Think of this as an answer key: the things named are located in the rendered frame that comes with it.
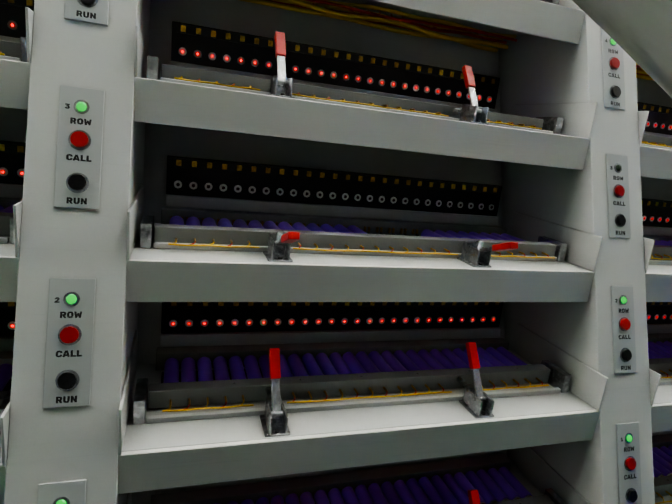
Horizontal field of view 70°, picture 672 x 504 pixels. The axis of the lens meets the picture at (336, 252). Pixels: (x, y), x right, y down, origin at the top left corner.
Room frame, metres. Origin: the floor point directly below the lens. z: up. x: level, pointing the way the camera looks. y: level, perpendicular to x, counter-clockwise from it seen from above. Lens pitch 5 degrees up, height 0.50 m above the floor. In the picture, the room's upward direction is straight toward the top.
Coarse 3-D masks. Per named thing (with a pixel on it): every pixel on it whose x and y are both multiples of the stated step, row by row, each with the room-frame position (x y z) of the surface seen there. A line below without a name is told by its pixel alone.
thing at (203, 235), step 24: (168, 240) 0.55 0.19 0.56; (192, 240) 0.55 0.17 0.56; (216, 240) 0.56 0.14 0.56; (240, 240) 0.57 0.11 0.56; (264, 240) 0.58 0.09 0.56; (312, 240) 0.60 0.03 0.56; (336, 240) 0.61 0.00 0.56; (360, 240) 0.62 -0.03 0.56; (384, 240) 0.63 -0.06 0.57; (408, 240) 0.64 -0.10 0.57; (432, 240) 0.65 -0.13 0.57; (456, 240) 0.66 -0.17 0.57; (504, 240) 0.70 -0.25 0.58
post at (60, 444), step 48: (48, 0) 0.46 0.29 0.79; (144, 0) 0.57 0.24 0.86; (48, 48) 0.46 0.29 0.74; (96, 48) 0.47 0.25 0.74; (48, 96) 0.46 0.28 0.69; (48, 144) 0.46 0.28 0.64; (144, 144) 0.67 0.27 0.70; (48, 192) 0.46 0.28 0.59; (48, 240) 0.46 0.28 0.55; (96, 240) 0.48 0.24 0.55; (48, 288) 0.46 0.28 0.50; (96, 288) 0.48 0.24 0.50; (96, 336) 0.48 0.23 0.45; (96, 384) 0.48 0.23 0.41; (48, 432) 0.47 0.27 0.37; (96, 432) 0.48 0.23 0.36; (48, 480) 0.47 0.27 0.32; (96, 480) 0.48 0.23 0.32
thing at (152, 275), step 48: (144, 240) 0.53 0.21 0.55; (528, 240) 0.80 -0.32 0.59; (576, 240) 0.70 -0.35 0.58; (144, 288) 0.50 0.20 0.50; (192, 288) 0.52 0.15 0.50; (240, 288) 0.53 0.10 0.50; (288, 288) 0.55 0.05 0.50; (336, 288) 0.57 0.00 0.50; (384, 288) 0.59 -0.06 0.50; (432, 288) 0.61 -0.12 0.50; (480, 288) 0.63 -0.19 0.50; (528, 288) 0.65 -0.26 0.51; (576, 288) 0.68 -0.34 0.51
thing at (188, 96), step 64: (192, 64) 0.66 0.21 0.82; (256, 64) 0.69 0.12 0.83; (320, 64) 0.72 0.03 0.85; (384, 64) 0.75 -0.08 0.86; (256, 128) 0.54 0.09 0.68; (320, 128) 0.56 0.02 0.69; (384, 128) 0.58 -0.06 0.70; (448, 128) 0.61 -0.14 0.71; (512, 128) 0.64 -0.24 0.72; (576, 128) 0.70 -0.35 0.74
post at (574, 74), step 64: (512, 64) 0.83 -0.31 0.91; (576, 64) 0.70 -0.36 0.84; (512, 192) 0.84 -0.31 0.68; (576, 192) 0.70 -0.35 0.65; (640, 192) 0.71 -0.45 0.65; (640, 256) 0.70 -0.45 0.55; (512, 320) 0.85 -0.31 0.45; (576, 320) 0.71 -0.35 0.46; (640, 320) 0.70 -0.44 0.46; (640, 384) 0.70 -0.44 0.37; (576, 448) 0.72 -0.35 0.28; (640, 448) 0.70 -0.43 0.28
